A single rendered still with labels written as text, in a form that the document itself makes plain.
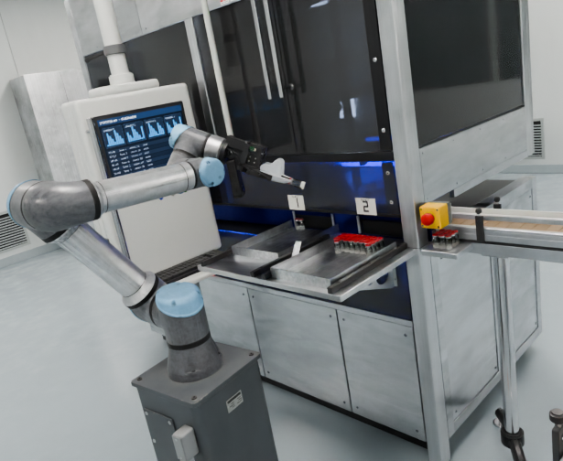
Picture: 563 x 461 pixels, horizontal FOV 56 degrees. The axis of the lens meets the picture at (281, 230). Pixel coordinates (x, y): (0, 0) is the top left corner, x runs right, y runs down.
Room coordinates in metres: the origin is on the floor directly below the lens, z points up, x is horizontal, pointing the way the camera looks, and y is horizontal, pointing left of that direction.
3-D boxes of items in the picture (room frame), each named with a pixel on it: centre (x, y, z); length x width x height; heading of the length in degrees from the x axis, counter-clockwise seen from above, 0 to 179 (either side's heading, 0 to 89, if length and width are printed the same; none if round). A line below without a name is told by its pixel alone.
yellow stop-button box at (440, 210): (1.63, -0.50, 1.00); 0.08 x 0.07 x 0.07; 132
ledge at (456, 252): (1.64, -0.54, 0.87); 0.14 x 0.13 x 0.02; 132
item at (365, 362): (2.75, -0.11, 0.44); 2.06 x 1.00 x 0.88; 42
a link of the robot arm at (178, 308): (1.31, 0.30, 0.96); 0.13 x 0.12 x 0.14; 40
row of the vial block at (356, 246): (1.73, -0.24, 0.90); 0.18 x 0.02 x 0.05; 42
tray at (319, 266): (1.65, -0.16, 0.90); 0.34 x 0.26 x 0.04; 132
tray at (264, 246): (1.98, -0.01, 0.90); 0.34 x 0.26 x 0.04; 132
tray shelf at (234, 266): (1.81, -0.07, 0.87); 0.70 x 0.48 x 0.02; 42
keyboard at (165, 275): (2.09, 0.42, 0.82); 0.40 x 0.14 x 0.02; 129
